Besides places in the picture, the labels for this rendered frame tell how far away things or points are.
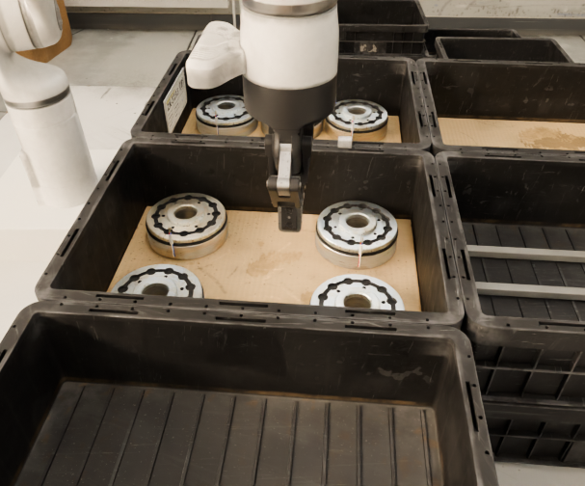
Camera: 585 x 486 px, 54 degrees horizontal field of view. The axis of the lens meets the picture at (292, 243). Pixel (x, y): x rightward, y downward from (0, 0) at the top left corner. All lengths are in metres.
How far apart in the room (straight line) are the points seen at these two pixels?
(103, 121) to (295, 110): 0.95
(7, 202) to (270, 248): 0.47
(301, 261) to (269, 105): 0.31
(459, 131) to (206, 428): 0.67
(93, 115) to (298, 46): 1.01
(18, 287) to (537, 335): 0.73
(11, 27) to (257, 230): 0.40
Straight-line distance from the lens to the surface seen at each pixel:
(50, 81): 0.89
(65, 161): 0.93
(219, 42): 0.47
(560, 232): 0.85
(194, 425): 0.58
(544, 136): 1.06
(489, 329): 0.54
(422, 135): 0.79
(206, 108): 1.01
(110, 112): 1.40
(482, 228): 0.82
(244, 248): 0.74
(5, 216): 1.00
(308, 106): 0.45
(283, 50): 0.43
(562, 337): 0.56
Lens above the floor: 1.31
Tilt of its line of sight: 40 degrees down
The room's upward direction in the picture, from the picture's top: straight up
